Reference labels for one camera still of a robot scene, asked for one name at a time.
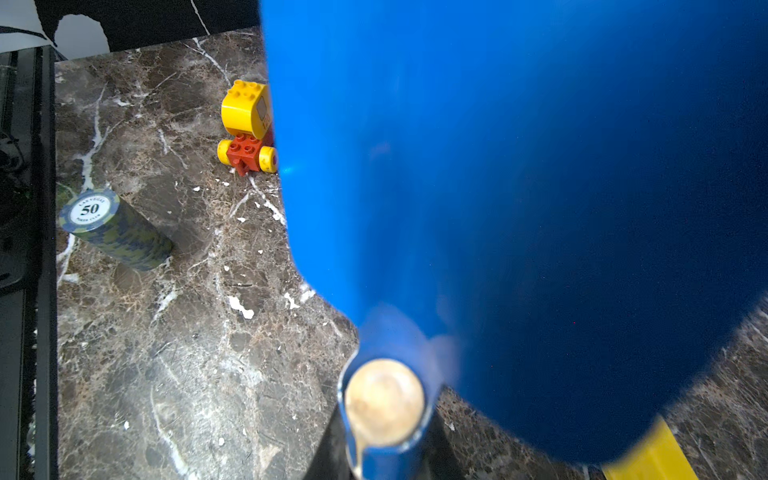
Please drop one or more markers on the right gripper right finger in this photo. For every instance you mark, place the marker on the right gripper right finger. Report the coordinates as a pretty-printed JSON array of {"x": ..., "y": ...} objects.
[{"x": 439, "y": 461}]

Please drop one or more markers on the yellow red toy car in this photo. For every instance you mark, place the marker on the yellow red toy car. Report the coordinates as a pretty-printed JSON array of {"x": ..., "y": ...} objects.
[{"x": 246, "y": 114}]

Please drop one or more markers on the yellow tool wooden tip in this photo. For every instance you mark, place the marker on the yellow tool wooden tip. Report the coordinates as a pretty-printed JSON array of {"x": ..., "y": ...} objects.
[{"x": 657, "y": 456}]

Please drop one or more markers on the blue trowel yellow handle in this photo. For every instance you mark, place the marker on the blue trowel yellow handle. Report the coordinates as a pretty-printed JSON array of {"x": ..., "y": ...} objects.
[{"x": 556, "y": 208}]

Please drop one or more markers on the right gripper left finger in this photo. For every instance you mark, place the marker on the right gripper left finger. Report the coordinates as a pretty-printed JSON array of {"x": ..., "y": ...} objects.
[{"x": 331, "y": 458}]

